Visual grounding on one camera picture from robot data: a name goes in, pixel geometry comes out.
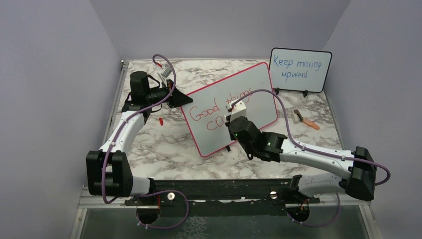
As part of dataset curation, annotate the black framed whiteboard with writing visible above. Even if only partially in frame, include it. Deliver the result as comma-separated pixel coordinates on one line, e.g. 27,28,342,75
269,47,332,97

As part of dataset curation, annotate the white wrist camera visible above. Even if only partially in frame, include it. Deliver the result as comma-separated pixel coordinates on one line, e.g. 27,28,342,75
159,64,173,83
224,100,247,124

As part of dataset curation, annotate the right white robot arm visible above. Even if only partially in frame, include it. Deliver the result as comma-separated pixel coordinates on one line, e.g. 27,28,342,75
225,117,377,203

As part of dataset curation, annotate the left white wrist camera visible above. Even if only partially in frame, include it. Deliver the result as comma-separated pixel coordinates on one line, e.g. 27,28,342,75
159,64,173,83

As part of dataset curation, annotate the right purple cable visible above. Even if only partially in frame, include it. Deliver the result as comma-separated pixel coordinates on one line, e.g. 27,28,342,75
227,89,391,228

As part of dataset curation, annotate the red framed whiteboard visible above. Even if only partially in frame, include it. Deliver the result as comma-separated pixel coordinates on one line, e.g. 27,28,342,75
182,62,278,157

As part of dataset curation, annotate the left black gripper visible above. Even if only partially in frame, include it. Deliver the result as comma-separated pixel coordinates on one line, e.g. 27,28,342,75
146,79,193,109

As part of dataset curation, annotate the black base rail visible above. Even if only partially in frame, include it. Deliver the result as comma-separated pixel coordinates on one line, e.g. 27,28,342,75
124,179,337,217

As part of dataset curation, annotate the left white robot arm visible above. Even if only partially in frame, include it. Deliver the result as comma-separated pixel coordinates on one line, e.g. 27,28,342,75
86,71,193,205

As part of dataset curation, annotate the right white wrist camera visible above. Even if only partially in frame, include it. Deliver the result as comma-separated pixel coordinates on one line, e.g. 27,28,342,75
224,100,247,124

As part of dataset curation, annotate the purple cable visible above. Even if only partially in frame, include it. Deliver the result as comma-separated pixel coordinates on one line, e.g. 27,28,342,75
227,89,391,228
101,54,190,231

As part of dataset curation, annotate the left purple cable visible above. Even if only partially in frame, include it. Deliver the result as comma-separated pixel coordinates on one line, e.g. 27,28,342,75
101,54,190,231

